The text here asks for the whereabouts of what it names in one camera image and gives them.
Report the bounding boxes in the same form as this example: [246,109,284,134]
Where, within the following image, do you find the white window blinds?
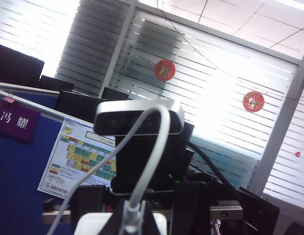
[0,0,304,204]

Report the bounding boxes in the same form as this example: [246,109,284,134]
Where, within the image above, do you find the silver depth camera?
[93,98,185,136]

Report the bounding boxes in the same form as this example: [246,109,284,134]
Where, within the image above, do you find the purple name sign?
[0,97,42,143]

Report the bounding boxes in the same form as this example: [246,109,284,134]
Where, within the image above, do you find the black camera cable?
[187,141,242,195]

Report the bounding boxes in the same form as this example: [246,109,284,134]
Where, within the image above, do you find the colourful keyboard cheat sheet poster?
[37,118,118,197]

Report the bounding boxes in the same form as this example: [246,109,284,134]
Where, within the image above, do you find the blue fabric partition panel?
[0,89,118,235]

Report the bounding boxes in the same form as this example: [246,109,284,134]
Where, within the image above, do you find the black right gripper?
[42,182,243,235]

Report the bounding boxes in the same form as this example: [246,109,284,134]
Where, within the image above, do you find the white charging base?
[73,212,167,235]

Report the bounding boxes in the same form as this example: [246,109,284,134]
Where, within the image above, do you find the red round window decoration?
[154,59,177,82]
[242,91,265,113]

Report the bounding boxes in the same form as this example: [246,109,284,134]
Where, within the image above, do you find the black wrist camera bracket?
[110,134,196,195]

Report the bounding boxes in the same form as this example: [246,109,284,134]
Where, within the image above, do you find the white window frame post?
[97,0,138,99]
[249,57,304,197]

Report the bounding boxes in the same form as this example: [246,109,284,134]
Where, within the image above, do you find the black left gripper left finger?
[102,199,127,235]

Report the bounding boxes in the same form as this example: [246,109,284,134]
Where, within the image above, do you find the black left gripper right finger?
[139,200,165,235]

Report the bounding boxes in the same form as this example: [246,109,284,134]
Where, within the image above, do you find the white Type-C charging cable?
[46,104,171,235]

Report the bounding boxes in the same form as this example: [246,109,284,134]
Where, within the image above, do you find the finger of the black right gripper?
[68,185,106,217]

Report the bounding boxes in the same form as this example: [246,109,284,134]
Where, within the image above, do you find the black background monitor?
[39,75,75,93]
[54,90,110,124]
[0,43,45,88]
[101,86,130,102]

